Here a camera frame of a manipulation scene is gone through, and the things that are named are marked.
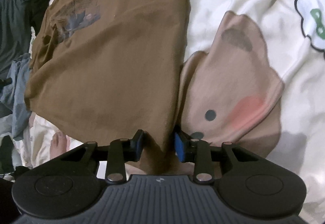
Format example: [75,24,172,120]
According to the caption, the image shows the blue jeans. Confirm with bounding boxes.
[1,53,31,141]

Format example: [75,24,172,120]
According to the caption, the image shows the white bear print duvet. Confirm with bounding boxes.
[13,0,324,223]

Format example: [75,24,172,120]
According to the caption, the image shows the dark green pillow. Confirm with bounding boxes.
[1,0,31,79]

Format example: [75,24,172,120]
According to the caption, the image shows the brown t-shirt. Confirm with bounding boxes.
[25,0,190,174]

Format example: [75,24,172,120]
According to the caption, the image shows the black garment left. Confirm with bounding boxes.
[30,0,50,35]

